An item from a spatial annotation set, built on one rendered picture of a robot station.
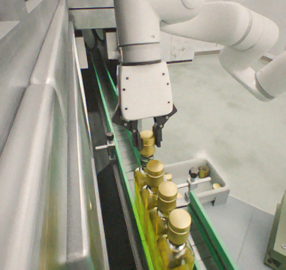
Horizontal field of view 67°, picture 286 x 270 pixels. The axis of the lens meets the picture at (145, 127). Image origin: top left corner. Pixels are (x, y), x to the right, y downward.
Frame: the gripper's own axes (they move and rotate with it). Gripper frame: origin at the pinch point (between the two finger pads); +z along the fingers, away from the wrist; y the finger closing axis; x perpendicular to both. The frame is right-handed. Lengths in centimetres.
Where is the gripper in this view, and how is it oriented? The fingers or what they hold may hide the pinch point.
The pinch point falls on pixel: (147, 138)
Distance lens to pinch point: 45.4
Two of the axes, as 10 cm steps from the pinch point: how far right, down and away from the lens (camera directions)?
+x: -2.8, -3.1, 9.1
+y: 9.6, -1.7, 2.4
